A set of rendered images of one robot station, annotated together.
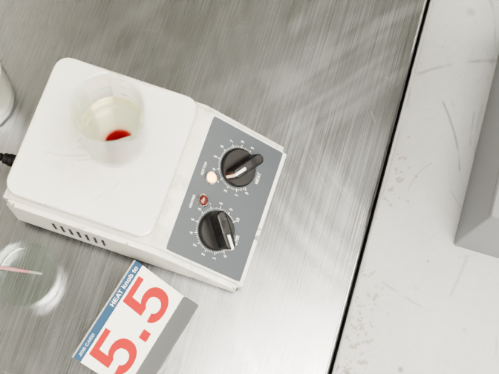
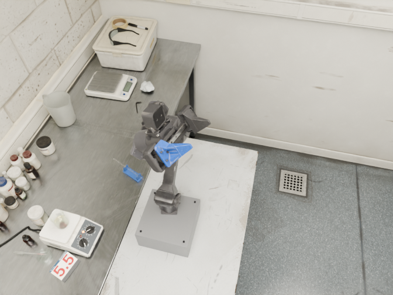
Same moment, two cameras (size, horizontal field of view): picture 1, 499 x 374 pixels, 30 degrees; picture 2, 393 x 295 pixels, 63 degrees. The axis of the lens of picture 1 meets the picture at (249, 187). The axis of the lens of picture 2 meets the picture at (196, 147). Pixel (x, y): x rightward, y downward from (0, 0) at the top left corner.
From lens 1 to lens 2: 72 cm
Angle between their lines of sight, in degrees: 23
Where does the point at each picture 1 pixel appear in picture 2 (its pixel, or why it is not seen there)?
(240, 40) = (98, 205)
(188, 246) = (76, 246)
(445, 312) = (134, 260)
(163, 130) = (72, 222)
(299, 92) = (109, 215)
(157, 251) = (68, 247)
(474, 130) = not seen: hidden behind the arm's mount
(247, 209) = (91, 238)
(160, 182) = (69, 232)
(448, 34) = (143, 201)
